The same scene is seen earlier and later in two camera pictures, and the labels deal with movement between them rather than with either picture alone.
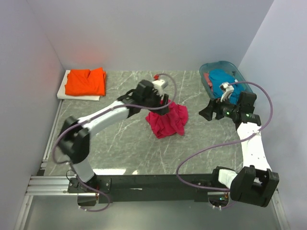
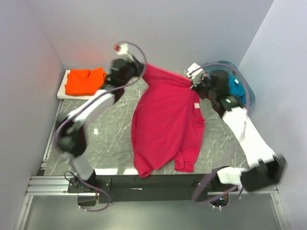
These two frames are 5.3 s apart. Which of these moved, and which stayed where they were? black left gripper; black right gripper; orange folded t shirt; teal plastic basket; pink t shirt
Moved: black left gripper; pink t shirt; black right gripper
Stayed: orange folded t shirt; teal plastic basket
